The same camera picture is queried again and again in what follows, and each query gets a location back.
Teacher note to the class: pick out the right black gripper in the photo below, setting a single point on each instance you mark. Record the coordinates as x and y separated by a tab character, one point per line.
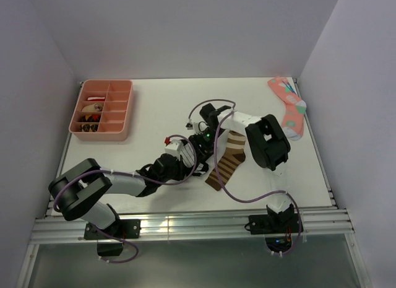
203	153

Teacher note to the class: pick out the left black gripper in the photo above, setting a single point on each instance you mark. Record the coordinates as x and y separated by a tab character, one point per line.
181	171

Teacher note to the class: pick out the white black striped sock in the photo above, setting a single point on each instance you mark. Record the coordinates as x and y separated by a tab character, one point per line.
188	157

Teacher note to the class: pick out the brown striped sock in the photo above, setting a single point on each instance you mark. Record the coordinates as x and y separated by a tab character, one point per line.
232	157

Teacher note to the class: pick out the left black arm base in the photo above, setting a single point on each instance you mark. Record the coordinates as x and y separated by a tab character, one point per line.
112	241

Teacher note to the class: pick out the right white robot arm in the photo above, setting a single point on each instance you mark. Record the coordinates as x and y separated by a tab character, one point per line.
224	138

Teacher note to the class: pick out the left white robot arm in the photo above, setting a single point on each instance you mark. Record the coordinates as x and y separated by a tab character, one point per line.
77	192

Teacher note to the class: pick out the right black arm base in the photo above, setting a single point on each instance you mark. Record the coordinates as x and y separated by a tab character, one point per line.
283	224

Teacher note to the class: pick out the pink divided organizer tray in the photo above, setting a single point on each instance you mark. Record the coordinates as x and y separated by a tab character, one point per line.
103	110

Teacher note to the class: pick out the dark argyle rolled sock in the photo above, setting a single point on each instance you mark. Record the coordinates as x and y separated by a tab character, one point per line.
95	118

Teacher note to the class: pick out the brown argyle rolled sock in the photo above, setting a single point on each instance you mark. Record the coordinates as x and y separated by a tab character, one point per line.
88	128

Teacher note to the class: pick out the beige rolled sock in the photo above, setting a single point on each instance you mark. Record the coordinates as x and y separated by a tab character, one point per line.
95	107

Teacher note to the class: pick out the pink patterned sock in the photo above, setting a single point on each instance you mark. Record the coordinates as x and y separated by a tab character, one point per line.
295	107

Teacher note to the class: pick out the red white rolled sock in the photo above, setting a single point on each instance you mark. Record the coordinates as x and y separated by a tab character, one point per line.
96	99

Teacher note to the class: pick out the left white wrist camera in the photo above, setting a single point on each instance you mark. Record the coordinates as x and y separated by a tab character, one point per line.
173	147

